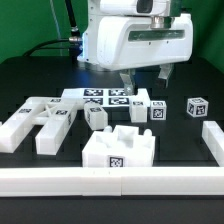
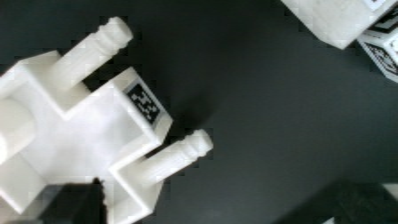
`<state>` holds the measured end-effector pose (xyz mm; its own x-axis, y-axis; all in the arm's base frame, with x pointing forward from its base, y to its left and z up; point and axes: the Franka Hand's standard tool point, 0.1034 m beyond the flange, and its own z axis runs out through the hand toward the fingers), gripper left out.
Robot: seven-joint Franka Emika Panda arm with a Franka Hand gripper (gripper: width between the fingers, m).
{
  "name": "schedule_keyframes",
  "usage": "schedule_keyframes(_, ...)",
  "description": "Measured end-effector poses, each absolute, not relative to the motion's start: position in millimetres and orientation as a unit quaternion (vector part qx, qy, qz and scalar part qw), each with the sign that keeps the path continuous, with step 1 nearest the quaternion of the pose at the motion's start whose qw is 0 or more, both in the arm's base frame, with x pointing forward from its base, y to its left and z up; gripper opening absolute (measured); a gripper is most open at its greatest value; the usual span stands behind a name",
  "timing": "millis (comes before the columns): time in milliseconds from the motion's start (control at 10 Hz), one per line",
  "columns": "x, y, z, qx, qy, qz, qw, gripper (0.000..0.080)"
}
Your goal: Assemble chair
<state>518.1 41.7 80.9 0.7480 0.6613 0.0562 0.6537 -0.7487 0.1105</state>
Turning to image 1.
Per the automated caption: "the white chair seat part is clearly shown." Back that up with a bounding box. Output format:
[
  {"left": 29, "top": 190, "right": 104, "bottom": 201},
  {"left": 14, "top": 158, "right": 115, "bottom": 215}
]
[{"left": 82, "top": 125, "right": 156, "bottom": 168}]

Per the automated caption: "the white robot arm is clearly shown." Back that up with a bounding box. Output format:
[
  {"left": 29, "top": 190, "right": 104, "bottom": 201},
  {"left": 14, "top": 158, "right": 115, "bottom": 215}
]
[{"left": 78, "top": 0, "right": 193, "bottom": 95}]

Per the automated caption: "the black hanging cable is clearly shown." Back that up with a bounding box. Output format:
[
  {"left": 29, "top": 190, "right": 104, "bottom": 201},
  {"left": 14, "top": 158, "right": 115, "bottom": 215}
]
[{"left": 64, "top": 0, "right": 80, "bottom": 38}]

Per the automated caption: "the white chair back frame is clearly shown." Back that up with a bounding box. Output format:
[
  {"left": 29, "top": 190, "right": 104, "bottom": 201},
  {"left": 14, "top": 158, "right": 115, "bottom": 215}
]
[{"left": 0, "top": 97, "right": 84, "bottom": 155}]

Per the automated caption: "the black cable on table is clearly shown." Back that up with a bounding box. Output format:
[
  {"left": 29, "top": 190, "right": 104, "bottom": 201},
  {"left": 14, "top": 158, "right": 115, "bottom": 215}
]
[{"left": 22, "top": 37, "right": 83, "bottom": 57}]

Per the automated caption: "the white marker base plate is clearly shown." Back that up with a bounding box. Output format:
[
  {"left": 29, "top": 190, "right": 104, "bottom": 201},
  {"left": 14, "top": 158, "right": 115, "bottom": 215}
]
[{"left": 61, "top": 88, "right": 150, "bottom": 107}]

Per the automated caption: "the white front rail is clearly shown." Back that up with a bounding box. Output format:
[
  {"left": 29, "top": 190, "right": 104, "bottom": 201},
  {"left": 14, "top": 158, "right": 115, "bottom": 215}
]
[{"left": 0, "top": 167, "right": 224, "bottom": 197}]

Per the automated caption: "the white right rail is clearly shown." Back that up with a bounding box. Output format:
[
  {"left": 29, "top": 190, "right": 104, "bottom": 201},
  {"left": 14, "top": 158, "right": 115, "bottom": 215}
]
[{"left": 202, "top": 121, "right": 224, "bottom": 167}]

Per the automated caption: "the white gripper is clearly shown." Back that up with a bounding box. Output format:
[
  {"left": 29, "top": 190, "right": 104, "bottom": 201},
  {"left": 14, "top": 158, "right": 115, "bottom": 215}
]
[{"left": 97, "top": 14, "right": 193, "bottom": 96}]

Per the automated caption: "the white rail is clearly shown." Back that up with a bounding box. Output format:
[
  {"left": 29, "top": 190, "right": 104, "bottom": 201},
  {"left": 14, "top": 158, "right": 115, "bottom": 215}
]
[
  {"left": 0, "top": 167, "right": 224, "bottom": 197},
  {"left": 202, "top": 121, "right": 224, "bottom": 167}
]

